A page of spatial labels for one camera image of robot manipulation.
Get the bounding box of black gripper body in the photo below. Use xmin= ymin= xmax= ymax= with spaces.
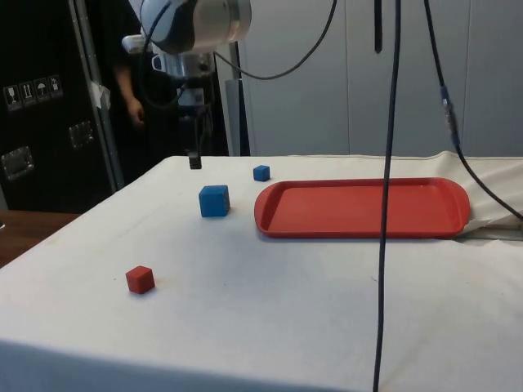
xmin=177 ymin=78 xmax=210 ymax=109

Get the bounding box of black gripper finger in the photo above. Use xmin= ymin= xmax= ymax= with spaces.
xmin=186 ymin=106 xmax=214 ymax=171

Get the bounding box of large blue cube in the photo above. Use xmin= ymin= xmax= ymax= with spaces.
xmin=198 ymin=185 xmax=231 ymax=219

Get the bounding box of red tray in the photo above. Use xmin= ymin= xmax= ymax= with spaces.
xmin=253 ymin=176 xmax=472 ymax=240

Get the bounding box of person in black clothes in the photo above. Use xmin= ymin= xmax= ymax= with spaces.
xmin=106 ymin=0 xmax=185 ymax=164

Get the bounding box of pale grey locker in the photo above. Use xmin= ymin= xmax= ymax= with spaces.
xmin=465 ymin=0 xmax=523 ymax=158
xmin=239 ymin=0 xmax=348 ymax=158
xmin=345 ymin=0 xmax=469 ymax=158

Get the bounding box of small red cube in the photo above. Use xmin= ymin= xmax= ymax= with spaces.
xmin=125 ymin=265 xmax=156 ymax=295

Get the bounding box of black cabinet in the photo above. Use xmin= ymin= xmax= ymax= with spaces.
xmin=0 ymin=0 xmax=124 ymax=213

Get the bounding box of black cable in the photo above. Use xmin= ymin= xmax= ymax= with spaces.
xmin=136 ymin=0 xmax=191 ymax=109
xmin=372 ymin=0 xmax=404 ymax=392
xmin=422 ymin=0 xmax=523 ymax=221
xmin=212 ymin=0 xmax=339 ymax=81

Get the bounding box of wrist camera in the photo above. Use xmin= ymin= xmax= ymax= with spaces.
xmin=121 ymin=34 xmax=146 ymax=55

